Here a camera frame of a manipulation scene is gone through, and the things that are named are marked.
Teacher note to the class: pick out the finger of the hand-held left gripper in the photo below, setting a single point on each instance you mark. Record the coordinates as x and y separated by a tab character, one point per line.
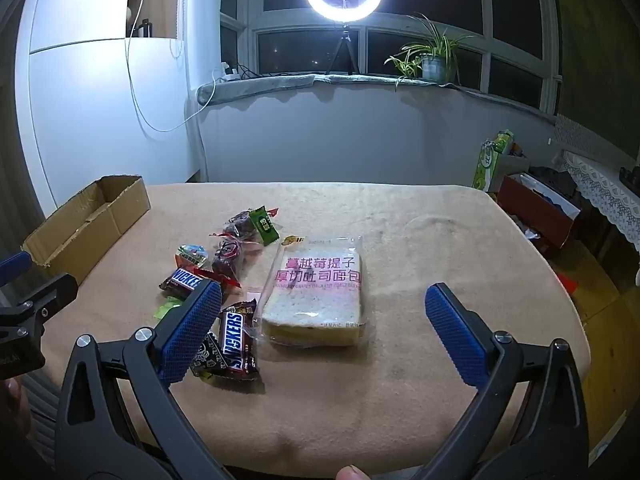
15	263
47	295

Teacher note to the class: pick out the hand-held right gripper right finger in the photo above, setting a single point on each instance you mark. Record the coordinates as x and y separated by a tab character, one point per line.
455	335

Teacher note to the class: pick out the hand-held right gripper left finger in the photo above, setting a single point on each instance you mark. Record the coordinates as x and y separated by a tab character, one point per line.
192	330

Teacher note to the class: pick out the light green snack packet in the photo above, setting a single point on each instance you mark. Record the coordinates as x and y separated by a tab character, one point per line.
167	308

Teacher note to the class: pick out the brown chocolate bar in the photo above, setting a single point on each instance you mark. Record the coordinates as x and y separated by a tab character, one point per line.
182	280
237	345

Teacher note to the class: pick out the cardboard box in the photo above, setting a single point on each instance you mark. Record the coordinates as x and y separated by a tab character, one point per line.
85	225

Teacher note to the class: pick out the person's left hand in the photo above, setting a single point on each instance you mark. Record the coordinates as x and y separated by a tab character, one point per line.
12	400

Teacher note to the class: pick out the person's right hand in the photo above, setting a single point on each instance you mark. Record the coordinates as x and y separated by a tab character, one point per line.
353	473

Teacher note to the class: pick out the black patterned snack packet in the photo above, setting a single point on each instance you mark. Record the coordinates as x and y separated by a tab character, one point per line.
206	357

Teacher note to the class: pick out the white ribbed radiator cover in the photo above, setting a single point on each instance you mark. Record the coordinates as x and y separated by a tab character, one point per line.
42	415

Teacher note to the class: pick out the blue lid jelly cup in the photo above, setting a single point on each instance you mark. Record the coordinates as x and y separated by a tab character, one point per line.
192	256

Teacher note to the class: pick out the red wrapped date snack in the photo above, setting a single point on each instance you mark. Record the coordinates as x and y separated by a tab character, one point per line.
227	260
240	226

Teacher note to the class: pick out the beige table blanket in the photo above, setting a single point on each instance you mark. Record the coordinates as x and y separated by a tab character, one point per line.
400	240

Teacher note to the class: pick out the dark green candy packet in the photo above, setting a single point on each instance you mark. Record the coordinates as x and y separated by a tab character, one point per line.
264	225

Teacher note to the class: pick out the sliced bread packet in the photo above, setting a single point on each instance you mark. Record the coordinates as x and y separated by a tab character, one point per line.
315	295

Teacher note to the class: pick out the red storage box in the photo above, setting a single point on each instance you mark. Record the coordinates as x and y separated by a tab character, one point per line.
532	212

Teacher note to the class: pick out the white cabinet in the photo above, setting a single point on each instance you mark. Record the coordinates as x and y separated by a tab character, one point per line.
90	110

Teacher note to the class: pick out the green printed carton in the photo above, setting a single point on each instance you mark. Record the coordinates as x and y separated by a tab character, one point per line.
487	165

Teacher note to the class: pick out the white lace cloth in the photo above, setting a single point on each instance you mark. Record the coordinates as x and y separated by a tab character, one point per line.
607	195

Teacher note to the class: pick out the grey window sill cloth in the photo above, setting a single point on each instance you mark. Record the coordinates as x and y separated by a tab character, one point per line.
260	85

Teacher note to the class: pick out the white power strip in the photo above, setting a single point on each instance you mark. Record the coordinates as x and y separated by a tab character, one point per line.
225	72

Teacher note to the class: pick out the black bottle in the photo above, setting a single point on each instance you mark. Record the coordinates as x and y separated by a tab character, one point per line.
145	30

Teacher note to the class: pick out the potted spider plant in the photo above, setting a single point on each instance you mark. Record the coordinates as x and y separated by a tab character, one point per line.
431	67

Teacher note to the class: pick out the black tripod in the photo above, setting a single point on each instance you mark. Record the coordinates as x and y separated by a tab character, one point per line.
344	42

